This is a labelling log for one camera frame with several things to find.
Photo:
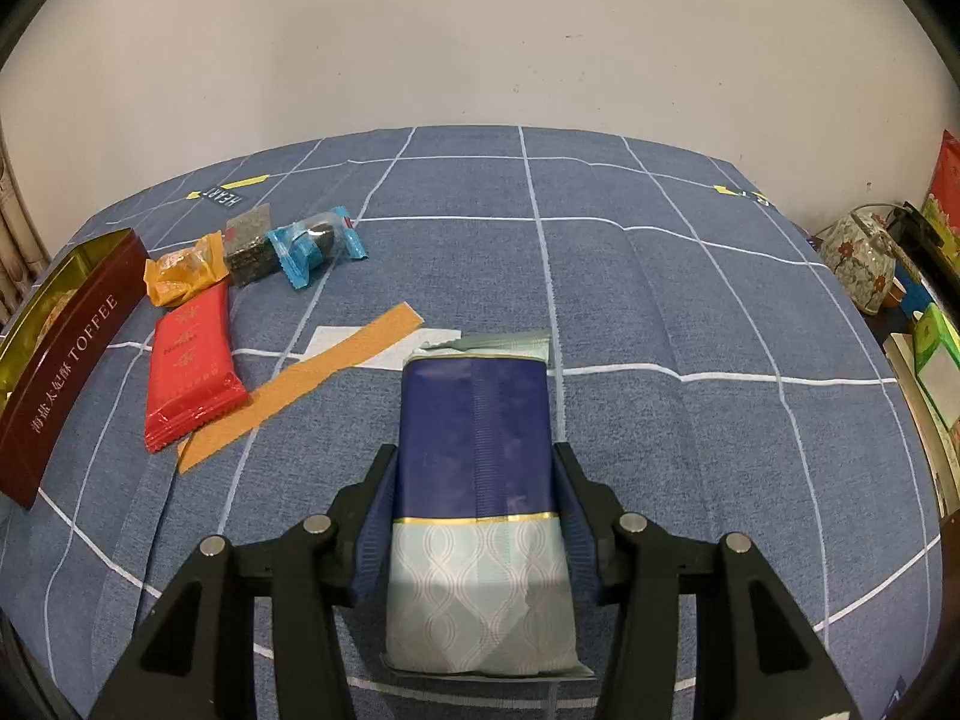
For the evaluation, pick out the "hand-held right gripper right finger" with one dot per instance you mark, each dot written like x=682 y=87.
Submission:
x=581 y=532

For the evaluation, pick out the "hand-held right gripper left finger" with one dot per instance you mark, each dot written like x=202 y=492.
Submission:
x=371 y=540

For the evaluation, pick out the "navy and white packet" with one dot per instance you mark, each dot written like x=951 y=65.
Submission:
x=472 y=427

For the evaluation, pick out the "red snack packet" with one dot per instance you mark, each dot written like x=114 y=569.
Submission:
x=191 y=360

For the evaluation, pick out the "blue candy wrapper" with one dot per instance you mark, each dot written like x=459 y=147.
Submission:
x=311 y=244

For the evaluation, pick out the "dark tea packet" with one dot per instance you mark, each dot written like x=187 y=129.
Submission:
x=247 y=247

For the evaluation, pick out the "orange snack packet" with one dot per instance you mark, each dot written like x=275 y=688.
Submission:
x=184 y=270

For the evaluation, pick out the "red tin box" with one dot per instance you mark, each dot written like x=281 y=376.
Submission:
x=67 y=360

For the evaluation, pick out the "orange tape strip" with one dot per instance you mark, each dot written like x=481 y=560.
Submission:
x=300 y=382

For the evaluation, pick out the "white paper slip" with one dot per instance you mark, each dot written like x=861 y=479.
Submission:
x=330 y=341

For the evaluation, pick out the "blue checkered tablecloth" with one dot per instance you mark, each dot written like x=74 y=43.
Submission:
x=675 y=315

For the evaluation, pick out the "floral teapot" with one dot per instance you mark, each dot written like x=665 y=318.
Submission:
x=855 y=262

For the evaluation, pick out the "green and white box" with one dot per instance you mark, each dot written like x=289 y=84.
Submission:
x=941 y=360

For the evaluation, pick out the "black device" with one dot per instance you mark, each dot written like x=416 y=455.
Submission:
x=915 y=229

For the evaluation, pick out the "beige patterned curtain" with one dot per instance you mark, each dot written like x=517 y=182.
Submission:
x=15 y=240

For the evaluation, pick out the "red gift bag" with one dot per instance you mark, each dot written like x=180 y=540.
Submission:
x=949 y=180

